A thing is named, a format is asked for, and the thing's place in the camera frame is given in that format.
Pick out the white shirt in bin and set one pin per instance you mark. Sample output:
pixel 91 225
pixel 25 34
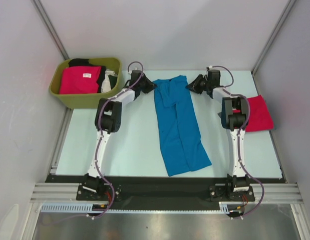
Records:
pixel 105 86

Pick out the blue polo shirt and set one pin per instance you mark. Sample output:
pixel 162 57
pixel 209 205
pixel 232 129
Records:
pixel 179 134

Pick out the olive green plastic bin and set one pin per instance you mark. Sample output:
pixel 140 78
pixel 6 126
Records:
pixel 86 101

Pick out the aluminium frame rail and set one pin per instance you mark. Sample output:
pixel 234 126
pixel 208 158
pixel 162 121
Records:
pixel 272 193

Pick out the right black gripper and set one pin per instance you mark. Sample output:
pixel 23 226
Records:
pixel 195 86

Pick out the folded red t shirt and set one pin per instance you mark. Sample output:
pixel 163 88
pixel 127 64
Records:
pixel 259 118

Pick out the grey slotted cable duct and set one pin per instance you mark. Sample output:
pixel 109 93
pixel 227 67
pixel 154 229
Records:
pixel 98 208

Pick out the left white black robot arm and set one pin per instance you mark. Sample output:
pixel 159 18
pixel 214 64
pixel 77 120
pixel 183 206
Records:
pixel 107 122

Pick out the pink shirt in bin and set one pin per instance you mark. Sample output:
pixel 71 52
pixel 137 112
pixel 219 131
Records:
pixel 80 80

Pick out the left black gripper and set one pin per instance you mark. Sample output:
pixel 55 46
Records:
pixel 150 86

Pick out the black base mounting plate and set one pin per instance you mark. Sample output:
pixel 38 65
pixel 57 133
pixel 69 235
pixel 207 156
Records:
pixel 170 203

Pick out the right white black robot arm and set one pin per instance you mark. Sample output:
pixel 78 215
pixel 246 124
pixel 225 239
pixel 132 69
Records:
pixel 237 184

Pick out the dark green shirt in bin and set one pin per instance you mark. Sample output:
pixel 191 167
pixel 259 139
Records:
pixel 113 80

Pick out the black shirt in bin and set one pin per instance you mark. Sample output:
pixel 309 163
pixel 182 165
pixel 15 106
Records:
pixel 84 62

